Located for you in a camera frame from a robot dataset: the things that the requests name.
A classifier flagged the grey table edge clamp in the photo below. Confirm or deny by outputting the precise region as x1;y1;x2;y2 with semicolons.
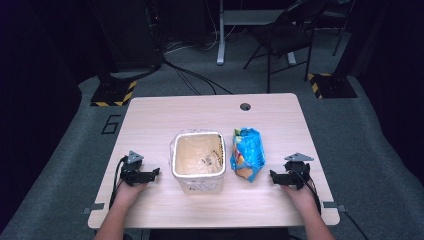
322;201;348;213
82;202;106;216

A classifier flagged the person's left hand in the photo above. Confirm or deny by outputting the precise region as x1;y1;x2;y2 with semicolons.
112;181;148;208

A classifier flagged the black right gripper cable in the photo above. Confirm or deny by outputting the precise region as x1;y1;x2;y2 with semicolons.
289;167;369;240

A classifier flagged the black folding chair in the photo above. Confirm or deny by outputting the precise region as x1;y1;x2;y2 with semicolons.
242;0;330;94

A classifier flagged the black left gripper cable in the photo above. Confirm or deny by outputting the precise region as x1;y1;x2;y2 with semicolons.
108;155;129;210

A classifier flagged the blue snack bag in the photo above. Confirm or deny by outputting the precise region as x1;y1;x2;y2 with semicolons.
230;127;267;184

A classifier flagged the striped black stand base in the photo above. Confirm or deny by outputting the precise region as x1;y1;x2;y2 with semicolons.
90;78;139;108
306;72;359;100

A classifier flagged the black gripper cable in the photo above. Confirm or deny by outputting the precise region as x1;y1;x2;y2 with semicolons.
108;155;129;210
289;167;369;240

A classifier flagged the white desk frame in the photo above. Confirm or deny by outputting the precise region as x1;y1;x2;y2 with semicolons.
215;0;298;66

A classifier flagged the white bin with plastic liner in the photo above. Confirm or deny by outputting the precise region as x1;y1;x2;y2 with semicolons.
169;128;228;195

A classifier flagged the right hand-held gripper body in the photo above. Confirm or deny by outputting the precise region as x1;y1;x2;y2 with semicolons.
282;152;315;191

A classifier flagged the black equipment cabinet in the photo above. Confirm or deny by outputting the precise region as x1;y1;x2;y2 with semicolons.
90;0;166;74

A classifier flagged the white floor cable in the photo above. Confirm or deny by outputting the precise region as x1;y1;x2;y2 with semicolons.
164;0;236;55

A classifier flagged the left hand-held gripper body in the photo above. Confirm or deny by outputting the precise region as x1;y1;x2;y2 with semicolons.
119;150;150;187

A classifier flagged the black floor cable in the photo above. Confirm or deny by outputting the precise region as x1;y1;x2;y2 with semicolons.
162;54;234;96

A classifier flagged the person's right hand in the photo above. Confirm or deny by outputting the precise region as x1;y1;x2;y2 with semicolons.
281;185;320;216

